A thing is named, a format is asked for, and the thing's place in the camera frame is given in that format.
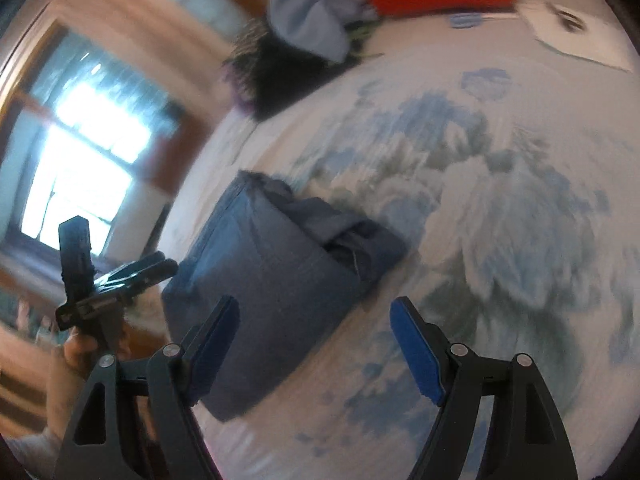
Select dark patterned garment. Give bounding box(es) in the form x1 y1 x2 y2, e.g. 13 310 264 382
224 18 373 122

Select person's left hand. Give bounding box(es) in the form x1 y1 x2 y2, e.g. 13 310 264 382
63 327 131 378

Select blue denim jeans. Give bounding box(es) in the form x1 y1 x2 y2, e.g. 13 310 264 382
162 171 407 422

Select floral white bed sheet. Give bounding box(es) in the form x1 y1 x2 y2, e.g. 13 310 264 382
160 16 639 479

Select white paper with clip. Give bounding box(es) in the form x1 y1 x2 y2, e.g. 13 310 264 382
516 1 634 73

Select grey-blue garment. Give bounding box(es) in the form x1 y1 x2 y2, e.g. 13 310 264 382
267 0 378 63

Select bright window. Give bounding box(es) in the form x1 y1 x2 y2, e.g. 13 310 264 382
15 28 183 262

